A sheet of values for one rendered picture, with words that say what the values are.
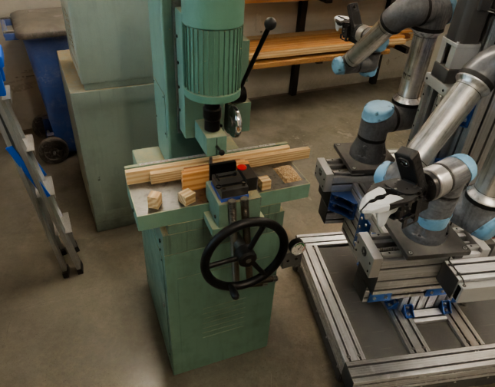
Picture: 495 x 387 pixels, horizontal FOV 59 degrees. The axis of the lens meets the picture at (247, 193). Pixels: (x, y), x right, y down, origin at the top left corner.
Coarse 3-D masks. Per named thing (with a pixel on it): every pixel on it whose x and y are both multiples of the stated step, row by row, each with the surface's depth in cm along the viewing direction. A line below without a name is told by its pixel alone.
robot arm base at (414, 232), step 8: (416, 224) 141; (448, 224) 142; (408, 232) 143; (416, 232) 142; (424, 232) 140; (432, 232) 139; (440, 232) 139; (448, 232) 144; (416, 240) 142; (424, 240) 141; (432, 240) 140; (440, 240) 141
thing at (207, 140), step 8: (200, 120) 150; (200, 128) 145; (200, 136) 146; (208, 136) 141; (216, 136) 141; (224, 136) 142; (200, 144) 148; (208, 144) 141; (216, 144) 142; (224, 144) 144; (208, 152) 143; (216, 152) 144
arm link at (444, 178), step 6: (426, 168) 97; (432, 168) 97; (438, 168) 97; (444, 168) 97; (438, 174) 95; (444, 174) 96; (438, 180) 95; (444, 180) 95; (450, 180) 96; (444, 186) 95; (450, 186) 97; (444, 192) 96
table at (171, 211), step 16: (272, 176) 155; (128, 192) 146; (144, 192) 143; (176, 192) 144; (272, 192) 148; (288, 192) 151; (304, 192) 154; (144, 208) 136; (160, 208) 137; (176, 208) 137; (192, 208) 139; (208, 208) 141; (144, 224) 136; (160, 224) 138; (208, 224) 138
